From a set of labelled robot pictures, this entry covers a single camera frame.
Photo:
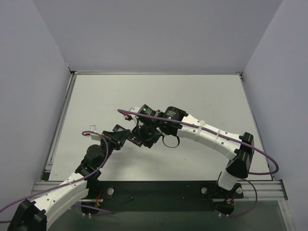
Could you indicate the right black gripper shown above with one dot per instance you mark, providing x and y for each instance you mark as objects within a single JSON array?
[{"x": 140, "y": 135}]

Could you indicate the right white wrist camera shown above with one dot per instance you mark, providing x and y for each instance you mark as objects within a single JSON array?
[{"x": 131, "y": 114}]

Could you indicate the black remote control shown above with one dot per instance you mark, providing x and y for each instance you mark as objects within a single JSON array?
[{"x": 135, "y": 140}]

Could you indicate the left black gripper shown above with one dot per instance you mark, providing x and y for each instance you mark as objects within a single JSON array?
[{"x": 111, "y": 139}]

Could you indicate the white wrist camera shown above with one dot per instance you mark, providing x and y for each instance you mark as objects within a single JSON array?
[
  {"x": 94, "y": 134},
  {"x": 131, "y": 114}
]

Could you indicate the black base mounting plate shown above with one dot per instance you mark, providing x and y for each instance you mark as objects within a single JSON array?
[{"x": 160, "y": 196}]

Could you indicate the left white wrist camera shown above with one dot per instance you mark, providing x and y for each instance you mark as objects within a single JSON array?
[{"x": 94, "y": 134}]

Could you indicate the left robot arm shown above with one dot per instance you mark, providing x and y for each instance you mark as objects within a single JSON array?
[{"x": 39, "y": 211}]

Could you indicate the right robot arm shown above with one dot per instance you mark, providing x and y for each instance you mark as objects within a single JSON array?
[{"x": 153, "y": 125}]

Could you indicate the aluminium front rail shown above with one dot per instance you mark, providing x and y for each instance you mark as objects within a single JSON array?
[{"x": 267, "y": 190}]

